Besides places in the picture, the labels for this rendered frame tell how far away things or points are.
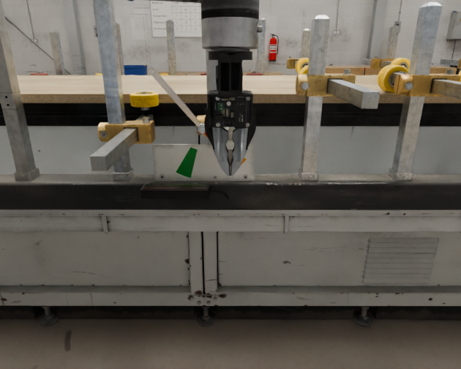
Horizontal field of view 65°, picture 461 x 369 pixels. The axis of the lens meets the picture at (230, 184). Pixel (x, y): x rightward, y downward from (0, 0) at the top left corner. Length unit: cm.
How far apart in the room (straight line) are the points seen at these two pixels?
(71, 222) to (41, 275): 49
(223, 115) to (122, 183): 47
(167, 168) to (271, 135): 37
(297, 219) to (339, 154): 28
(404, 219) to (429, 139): 30
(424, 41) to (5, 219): 120
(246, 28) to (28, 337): 141
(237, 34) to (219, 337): 116
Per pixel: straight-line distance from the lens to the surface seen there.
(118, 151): 79
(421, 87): 101
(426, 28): 100
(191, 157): 94
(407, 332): 165
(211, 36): 58
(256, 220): 104
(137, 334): 154
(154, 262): 141
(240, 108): 57
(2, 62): 105
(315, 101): 93
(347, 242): 140
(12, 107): 106
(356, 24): 849
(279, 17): 816
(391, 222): 114
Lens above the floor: 104
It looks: 21 degrees down
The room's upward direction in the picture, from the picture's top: straight up
